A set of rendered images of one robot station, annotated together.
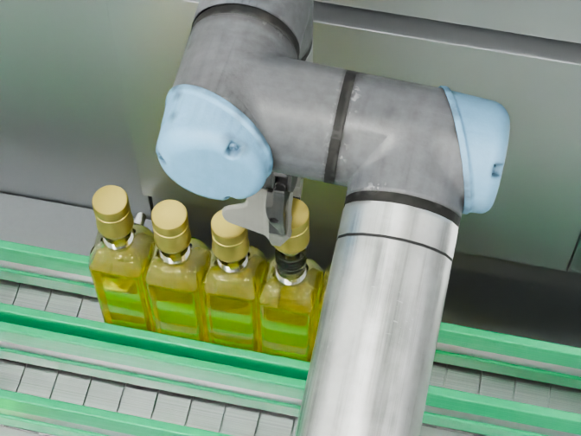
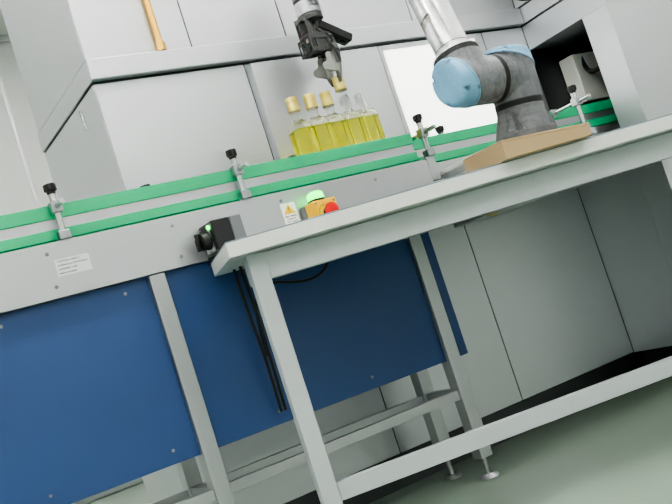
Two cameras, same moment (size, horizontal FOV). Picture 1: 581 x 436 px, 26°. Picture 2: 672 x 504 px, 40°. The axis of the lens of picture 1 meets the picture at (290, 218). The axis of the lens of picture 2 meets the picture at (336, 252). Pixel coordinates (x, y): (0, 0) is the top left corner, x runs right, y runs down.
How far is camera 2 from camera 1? 2.82 m
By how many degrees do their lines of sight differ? 72
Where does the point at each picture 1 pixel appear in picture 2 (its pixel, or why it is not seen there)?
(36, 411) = (317, 158)
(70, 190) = not seen: hidden behind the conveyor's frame
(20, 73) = (228, 134)
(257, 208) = (330, 59)
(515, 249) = not seen: hidden behind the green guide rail
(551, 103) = (366, 65)
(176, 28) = (272, 73)
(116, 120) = (263, 147)
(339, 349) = not seen: outside the picture
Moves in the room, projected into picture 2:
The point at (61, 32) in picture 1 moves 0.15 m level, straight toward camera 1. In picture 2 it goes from (238, 106) to (278, 85)
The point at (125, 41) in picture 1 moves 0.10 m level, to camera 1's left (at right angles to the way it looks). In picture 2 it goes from (261, 85) to (234, 86)
